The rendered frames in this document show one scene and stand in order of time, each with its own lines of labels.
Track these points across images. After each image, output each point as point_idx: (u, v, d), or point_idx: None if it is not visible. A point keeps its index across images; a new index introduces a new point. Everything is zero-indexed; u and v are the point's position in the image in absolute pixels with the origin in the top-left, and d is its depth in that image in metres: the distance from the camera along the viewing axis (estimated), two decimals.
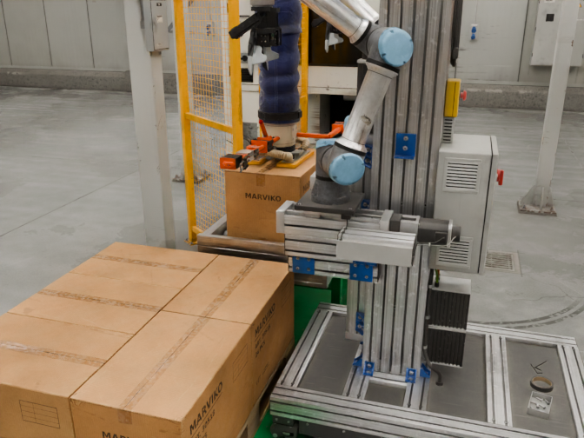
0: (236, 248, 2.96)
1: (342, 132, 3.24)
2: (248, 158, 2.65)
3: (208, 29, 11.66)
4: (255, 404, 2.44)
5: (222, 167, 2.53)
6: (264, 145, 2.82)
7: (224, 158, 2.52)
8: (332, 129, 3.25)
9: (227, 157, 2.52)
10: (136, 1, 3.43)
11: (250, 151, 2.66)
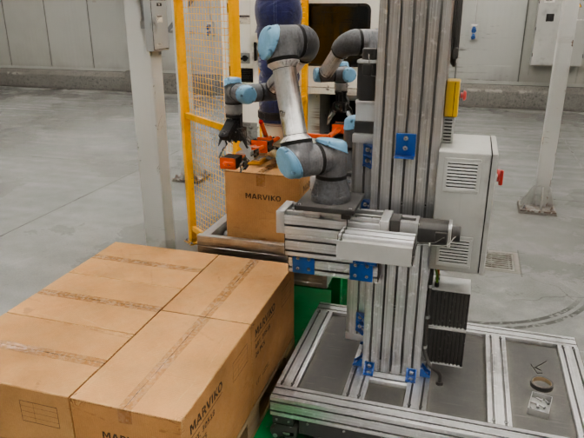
0: (236, 248, 2.96)
1: (342, 132, 3.24)
2: None
3: (208, 29, 11.66)
4: (255, 404, 2.44)
5: (222, 167, 2.53)
6: (264, 145, 2.82)
7: (224, 158, 2.52)
8: (332, 129, 3.25)
9: (227, 157, 2.52)
10: (136, 1, 3.43)
11: (250, 151, 2.66)
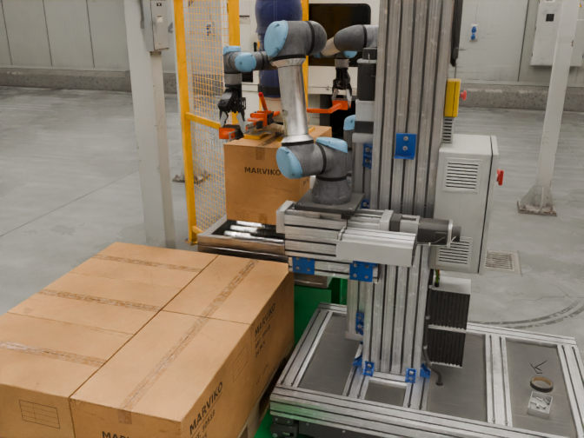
0: (236, 248, 2.96)
1: (343, 108, 3.19)
2: (248, 129, 2.60)
3: (208, 29, 11.66)
4: (255, 404, 2.44)
5: (222, 137, 2.49)
6: (264, 118, 2.77)
7: (223, 128, 2.47)
8: (333, 105, 3.21)
9: (226, 127, 2.48)
10: (136, 1, 3.43)
11: (249, 122, 2.62)
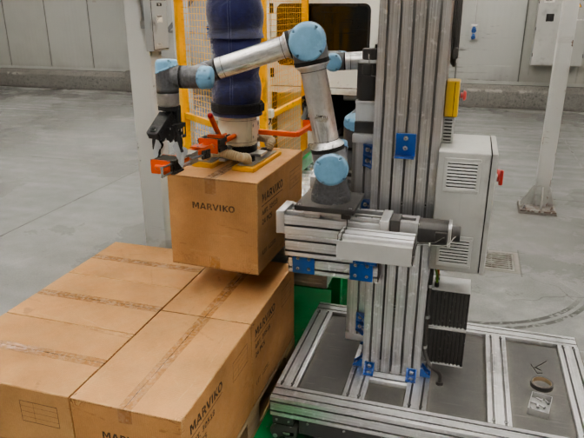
0: None
1: None
2: (190, 161, 2.12)
3: (208, 29, 11.66)
4: (255, 404, 2.44)
5: (154, 171, 2.01)
6: (215, 144, 2.29)
7: (155, 160, 1.99)
8: (303, 126, 2.73)
9: (159, 159, 2.00)
10: (136, 1, 3.43)
11: (193, 152, 2.14)
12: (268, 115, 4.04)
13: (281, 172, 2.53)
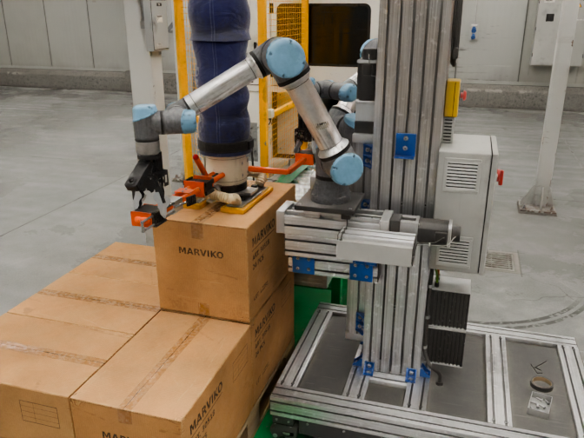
0: None
1: (308, 163, 2.58)
2: (175, 209, 1.99)
3: None
4: (255, 404, 2.44)
5: (135, 223, 1.88)
6: (201, 188, 2.16)
7: (136, 212, 1.86)
8: (295, 160, 2.60)
9: (140, 211, 1.87)
10: (136, 1, 3.43)
11: (177, 199, 2.01)
12: (268, 115, 4.04)
13: (272, 211, 2.41)
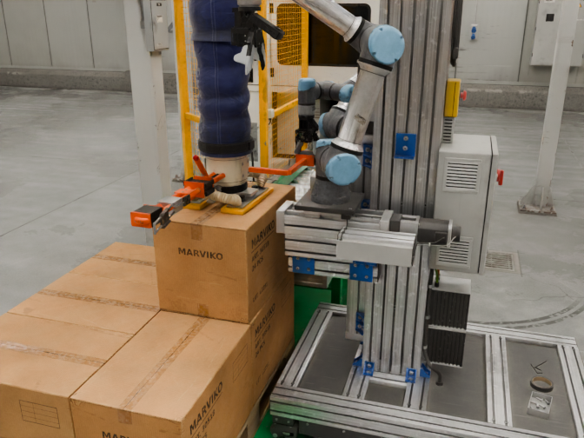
0: None
1: (309, 164, 2.59)
2: (174, 209, 2.00)
3: None
4: (255, 404, 2.44)
5: (135, 224, 1.89)
6: (201, 189, 2.17)
7: (136, 213, 1.87)
8: (296, 161, 2.60)
9: (140, 212, 1.87)
10: (136, 1, 3.43)
11: (177, 200, 2.02)
12: (268, 115, 4.04)
13: (272, 213, 2.41)
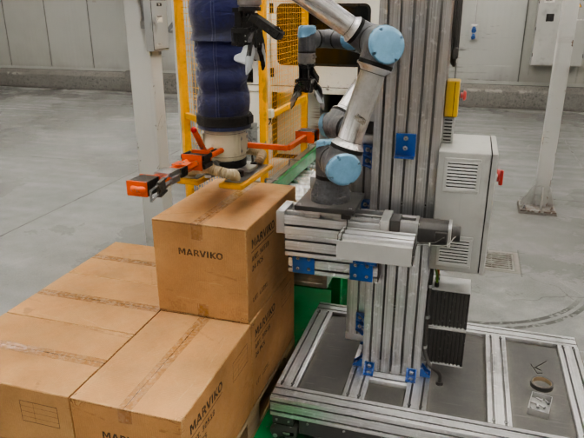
0: None
1: (308, 142, 2.55)
2: (171, 180, 1.96)
3: None
4: (255, 404, 2.44)
5: (130, 193, 1.85)
6: (198, 161, 2.13)
7: (131, 181, 1.83)
8: (296, 138, 2.56)
9: (136, 180, 1.83)
10: (136, 1, 3.43)
11: (174, 170, 1.98)
12: (268, 115, 4.04)
13: (272, 213, 2.41)
